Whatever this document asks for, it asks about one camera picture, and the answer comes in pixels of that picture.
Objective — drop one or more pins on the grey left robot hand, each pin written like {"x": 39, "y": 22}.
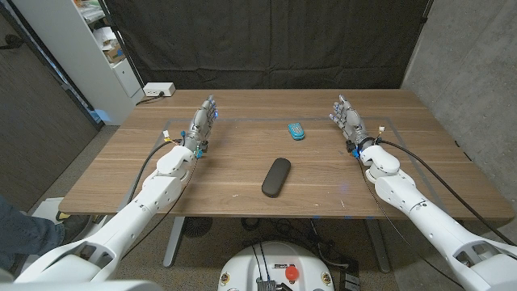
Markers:
{"x": 200, "y": 125}

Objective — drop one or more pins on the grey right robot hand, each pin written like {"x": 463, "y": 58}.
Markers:
{"x": 352, "y": 123}

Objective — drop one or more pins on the teal toy phone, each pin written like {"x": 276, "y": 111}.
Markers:
{"x": 296, "y": 131}

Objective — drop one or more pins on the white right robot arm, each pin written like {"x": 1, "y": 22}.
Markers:
{"x": 432, "y": 226}

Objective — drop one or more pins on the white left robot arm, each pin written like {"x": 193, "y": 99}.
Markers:
{"x": 133, "y": 214}

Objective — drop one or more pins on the black glasses case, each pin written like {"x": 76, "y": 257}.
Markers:
{"x": 276, "y": 177}

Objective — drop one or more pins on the white power strip box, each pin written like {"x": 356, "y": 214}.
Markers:
{"x": 157, "y": 89}

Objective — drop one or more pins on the black backdrop stand pole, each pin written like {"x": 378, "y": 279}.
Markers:
{"x": 133, "y": 66}

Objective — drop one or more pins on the round black fan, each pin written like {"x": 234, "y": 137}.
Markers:
{"x": 197, "y": 226}

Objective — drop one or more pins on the black backdrop curtain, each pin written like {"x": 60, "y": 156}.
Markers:
{"x": 266, "y": 40}

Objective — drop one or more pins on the cardboard box with blue tape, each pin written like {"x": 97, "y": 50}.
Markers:
{"x": 114, "y": 53}

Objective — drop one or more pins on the grey table leg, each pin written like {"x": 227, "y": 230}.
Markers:
{"x": 173, "y": 242}
{"x": 377, "y": 246}

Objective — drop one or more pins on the white shelf cabinet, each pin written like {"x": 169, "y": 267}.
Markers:
{"x": 72, "y": 52}

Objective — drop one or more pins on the white robot torso base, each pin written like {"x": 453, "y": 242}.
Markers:
{"x": 246, "y": 266}

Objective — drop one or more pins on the black power brick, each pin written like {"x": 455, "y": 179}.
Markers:
{"x": 350, "y": 279}

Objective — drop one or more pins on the person's dark shoe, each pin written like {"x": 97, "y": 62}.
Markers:
{"x": 76, "y": 226}

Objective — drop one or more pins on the red emergency stop button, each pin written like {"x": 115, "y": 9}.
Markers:
{"x": 291, "y": 272}

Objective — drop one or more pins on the person's leg in jeans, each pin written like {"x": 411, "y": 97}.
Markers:
{"x": 24, "y": 234}

